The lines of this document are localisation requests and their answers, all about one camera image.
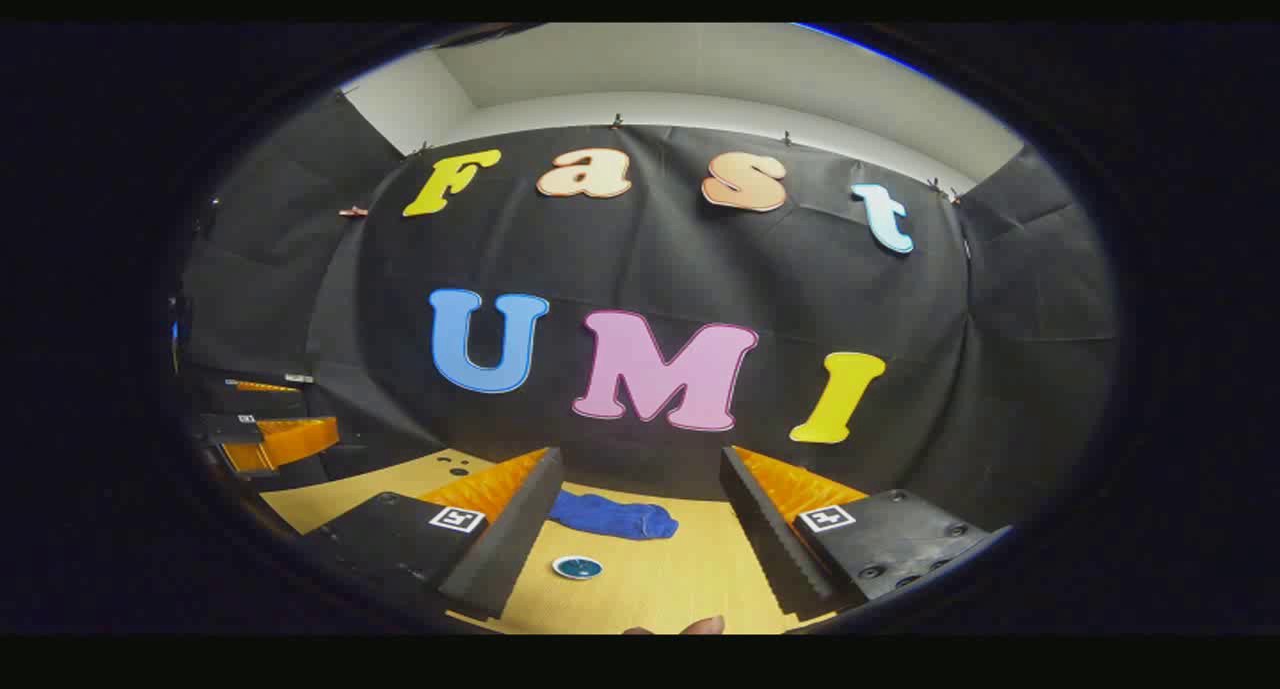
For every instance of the teal teacup lid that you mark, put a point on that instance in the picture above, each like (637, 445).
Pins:
(577, 566)

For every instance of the teal teacup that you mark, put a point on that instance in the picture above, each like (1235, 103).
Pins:
(577, 576)

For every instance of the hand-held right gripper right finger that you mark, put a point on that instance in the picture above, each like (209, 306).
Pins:
(765, 539)

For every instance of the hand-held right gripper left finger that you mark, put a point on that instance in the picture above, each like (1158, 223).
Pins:
(505, 549)

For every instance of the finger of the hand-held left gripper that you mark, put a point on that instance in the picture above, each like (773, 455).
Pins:
(262, 386)
(290, 441)

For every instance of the black backdrop cloth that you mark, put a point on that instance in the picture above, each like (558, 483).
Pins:
(800, 299)

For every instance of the blue towel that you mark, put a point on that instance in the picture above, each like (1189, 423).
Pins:
(610, 516)

